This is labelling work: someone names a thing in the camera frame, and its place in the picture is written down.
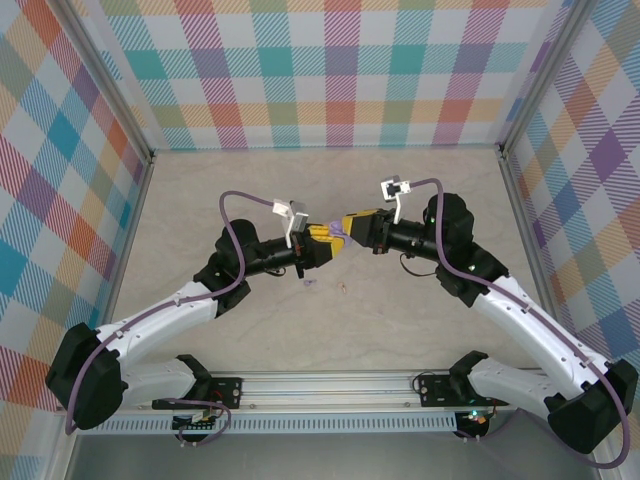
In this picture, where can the electronics board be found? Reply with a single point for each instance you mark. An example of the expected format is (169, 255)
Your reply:
(200, 422)
(477, 419)

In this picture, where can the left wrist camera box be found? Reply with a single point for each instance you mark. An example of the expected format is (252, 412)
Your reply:
(298, 215)

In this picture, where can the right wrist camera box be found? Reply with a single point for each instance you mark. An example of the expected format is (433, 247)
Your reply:
(395, 189)

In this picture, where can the right electronics board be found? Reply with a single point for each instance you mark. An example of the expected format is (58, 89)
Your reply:
(477, 419)

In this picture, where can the aluminium frame post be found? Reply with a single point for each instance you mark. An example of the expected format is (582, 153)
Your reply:
(113, 85)
(542, 75)

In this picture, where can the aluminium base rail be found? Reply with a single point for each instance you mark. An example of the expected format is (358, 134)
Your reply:
(325, 390)

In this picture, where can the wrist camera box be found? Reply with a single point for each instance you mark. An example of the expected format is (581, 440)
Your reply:
(395, 189)
(298, 215)

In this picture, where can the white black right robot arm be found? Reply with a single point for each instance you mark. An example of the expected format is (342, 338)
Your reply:
(500, 380)

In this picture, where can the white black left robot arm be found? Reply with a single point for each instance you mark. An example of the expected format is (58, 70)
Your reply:
(160, 377)

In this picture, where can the purple earbud charging case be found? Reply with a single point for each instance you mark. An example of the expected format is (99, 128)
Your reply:
(337, 227)

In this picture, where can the left electronics board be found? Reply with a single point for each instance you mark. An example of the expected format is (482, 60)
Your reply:
(200, 422)

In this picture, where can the aluminium side rail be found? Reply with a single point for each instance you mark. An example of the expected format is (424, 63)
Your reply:
(526, 225)
(129, 235)

